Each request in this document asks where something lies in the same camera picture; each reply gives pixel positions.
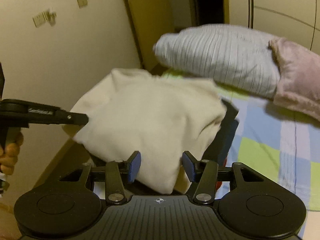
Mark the checkered bed sheet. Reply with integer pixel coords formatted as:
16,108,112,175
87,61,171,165
162,69,320,214

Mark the cream wardrobe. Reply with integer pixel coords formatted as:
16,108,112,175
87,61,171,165
226,0,320,55

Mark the wall socket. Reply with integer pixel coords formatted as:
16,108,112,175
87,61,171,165
32,7,57,27

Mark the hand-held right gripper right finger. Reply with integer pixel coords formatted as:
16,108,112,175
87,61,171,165
182,151,265,204

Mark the wooden door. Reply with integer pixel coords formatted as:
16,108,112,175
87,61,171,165
120,0,175,72

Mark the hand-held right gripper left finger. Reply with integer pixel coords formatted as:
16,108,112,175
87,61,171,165
59,151,141,204

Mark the cream garment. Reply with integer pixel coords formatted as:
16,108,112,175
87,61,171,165
71,67,228,196

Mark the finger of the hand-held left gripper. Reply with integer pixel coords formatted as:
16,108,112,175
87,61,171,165
0,99,89,128

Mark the person's left hand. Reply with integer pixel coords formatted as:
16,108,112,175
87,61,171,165
0,134,23,174

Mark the striped pillow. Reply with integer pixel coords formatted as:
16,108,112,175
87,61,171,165
153,24,281,98

